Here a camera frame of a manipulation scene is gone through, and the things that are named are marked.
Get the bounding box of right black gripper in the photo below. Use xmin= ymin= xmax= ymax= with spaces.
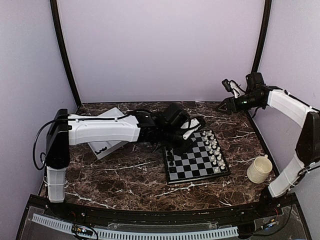
xmin=215 ymin=93 xmax=264 ymax=115

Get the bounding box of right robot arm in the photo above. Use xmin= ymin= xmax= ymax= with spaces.
xmin=217 ymin=72 xmax=320 ymax=217

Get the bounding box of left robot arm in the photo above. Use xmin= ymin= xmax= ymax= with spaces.
xmin=36 ymin=103 xmax=193 ymax=218

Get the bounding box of black white chess board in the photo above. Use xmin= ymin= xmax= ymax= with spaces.
xmin=162 ymin=130 xmax=231 ymax=185

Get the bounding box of white chess pieces row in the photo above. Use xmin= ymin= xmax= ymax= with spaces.
xmin=201 ymin=130 xmax=227 ymax=174

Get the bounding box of black pieces pile in tray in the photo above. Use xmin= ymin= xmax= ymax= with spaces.
xmin=95 ymin=147 xmax=108 ymax=155

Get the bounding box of cream ribbed mug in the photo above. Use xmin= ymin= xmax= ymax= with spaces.
xmin=246 ymin=155 xmax=273 ymax=184

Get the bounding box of white plastic tray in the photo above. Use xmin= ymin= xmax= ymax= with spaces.
xmin=88 ymin=107 xmax=127 ymax=160

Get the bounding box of right black frame post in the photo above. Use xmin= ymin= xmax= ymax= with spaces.
xmin=251 ymin=0 xmax=272 ymax=73

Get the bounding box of white cable duct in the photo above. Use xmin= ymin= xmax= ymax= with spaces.
xmin=31 ymin=213 xmax=239 ymax=240

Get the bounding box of black front rail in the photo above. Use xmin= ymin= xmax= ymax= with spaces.
xmin=24 ymin=193 xmax=298 ymax=226

